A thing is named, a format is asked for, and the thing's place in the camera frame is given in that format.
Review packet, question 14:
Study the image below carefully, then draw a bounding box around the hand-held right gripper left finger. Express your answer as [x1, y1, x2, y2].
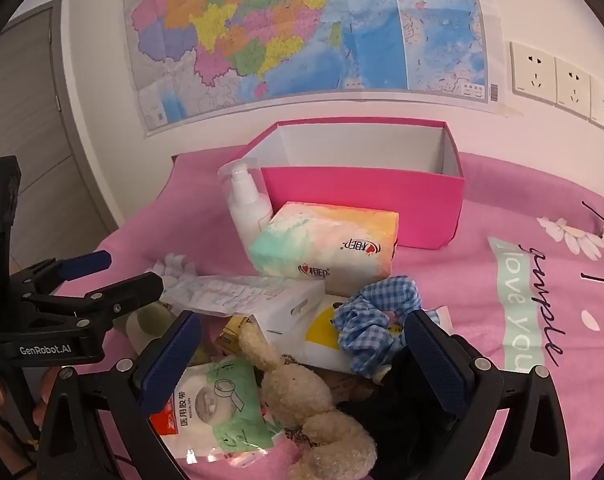
[34, 310, 203, 480]

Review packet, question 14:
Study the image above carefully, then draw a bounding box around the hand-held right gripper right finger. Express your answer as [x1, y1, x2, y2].
[404, 308, 573, 480]

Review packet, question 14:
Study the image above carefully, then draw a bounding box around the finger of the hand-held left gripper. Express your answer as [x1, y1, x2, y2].
[22, 271, 165, 331]
[9, 250, 113, 306]

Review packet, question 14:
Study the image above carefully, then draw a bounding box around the green plush toy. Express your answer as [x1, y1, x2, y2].
[126, 300, 183, 357]

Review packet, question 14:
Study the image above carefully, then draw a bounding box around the green white tape packet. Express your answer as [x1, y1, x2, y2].
[149, 355, 283, 463]

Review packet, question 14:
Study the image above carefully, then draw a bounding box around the blue gingham scrunchie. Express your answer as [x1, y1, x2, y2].
[333, 275, 440, 376]

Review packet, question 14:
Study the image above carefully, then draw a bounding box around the white yellow wipes pack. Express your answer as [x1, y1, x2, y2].
[282, 294, 397, 375]

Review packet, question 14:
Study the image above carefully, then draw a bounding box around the beige plush bunny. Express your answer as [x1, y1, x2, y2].
[238, 322, 379, 480]

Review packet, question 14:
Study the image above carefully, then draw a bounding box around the pink cardboard box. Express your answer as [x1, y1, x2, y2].
[244, 120, 466, 251]

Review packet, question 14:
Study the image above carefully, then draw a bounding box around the white soft fabric piece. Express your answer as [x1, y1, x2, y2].
[152, 254, 200, 287]

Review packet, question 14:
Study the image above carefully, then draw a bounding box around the person's left hand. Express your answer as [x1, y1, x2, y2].
[0, 370, 62, 431]

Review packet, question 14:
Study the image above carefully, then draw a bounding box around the black fabric item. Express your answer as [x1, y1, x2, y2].
[332, 345, 463, 480]

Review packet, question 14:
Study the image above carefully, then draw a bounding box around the clear printed plastic packet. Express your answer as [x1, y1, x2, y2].
[161, 274, 327, 318]

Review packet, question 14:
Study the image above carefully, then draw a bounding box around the pink printed bedsheet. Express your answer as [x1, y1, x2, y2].
[46, 150, 604, 480]

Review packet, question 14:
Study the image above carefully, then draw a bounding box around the white cardboard packet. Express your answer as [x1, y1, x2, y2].
[249, 285, 329, 361]

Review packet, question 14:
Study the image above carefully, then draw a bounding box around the grey door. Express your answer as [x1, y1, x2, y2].
[0, 0, 126, 261]

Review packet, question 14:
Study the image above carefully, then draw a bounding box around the white pump bottle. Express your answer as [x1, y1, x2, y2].
[217, 158, 273, 261]

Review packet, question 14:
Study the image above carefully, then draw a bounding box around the pastel tissue pack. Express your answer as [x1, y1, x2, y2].
[248, 201, 400, 297]

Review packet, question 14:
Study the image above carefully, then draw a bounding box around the colourful wall map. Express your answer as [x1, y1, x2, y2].
[123, 0, 525, 137]

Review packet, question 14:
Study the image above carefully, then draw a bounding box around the small white wall socket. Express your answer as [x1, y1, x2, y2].
[589, 76, 604, 133]

